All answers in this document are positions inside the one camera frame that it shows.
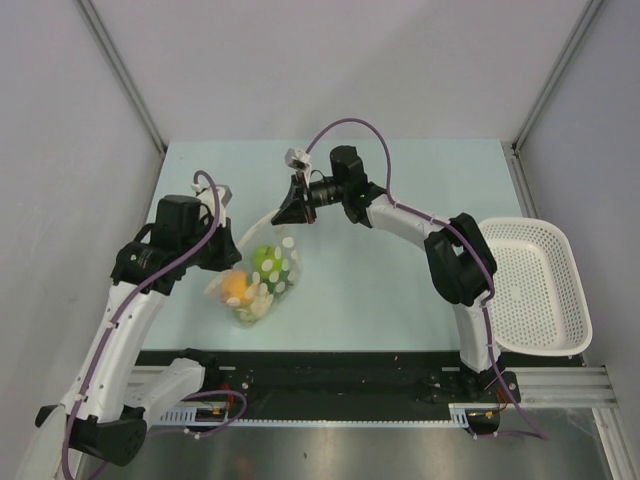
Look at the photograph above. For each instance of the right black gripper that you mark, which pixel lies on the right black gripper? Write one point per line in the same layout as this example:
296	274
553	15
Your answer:
295	208

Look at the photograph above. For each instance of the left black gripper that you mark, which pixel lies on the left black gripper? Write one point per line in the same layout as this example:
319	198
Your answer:
228	254

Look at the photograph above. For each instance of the orange fake fruit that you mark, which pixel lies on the orange fake fruit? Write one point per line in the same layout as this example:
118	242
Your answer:
233	288

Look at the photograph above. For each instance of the green fake apple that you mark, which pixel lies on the green fake apple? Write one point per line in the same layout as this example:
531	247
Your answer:
267	259

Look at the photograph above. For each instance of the clear polka dot zip bag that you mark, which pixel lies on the clear polka dot zip bag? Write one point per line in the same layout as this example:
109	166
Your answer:
261	302

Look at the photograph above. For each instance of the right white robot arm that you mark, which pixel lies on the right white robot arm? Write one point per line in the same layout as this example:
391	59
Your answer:
460	261

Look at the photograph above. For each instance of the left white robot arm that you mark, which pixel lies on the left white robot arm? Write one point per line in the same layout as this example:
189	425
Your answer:
99	418

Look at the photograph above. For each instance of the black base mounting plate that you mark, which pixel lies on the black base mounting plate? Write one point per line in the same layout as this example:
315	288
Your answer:
213	360

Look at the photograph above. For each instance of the white perforated plastic basket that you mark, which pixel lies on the white perforated plastic basket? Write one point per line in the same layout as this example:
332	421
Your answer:
539	308

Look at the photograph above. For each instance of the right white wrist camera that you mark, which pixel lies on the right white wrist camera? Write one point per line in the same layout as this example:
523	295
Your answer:
298	159

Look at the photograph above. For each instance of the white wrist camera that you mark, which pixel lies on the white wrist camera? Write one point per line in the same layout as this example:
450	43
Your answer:
213	201
298	159

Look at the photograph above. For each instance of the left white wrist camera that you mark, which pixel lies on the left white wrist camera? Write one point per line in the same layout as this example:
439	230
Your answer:
213	201

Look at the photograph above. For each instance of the right aluminium corner post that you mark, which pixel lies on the right aluminium corner post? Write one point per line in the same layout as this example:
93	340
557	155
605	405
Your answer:
568	54

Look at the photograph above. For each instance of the aluminium corner post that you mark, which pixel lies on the aluminium corner post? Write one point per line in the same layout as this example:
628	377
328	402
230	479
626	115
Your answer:
108	48
568	54

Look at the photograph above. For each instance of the left aluminium corner post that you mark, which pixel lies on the left aluminium corner post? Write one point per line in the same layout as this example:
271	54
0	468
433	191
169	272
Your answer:
108	48

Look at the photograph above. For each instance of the white slotted cable duct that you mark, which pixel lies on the white slotted cable duct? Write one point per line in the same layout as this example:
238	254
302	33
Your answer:
184	416

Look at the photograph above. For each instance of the aluminium frame rail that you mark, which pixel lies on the aluminium frame rail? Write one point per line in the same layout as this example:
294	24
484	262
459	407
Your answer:
560	385

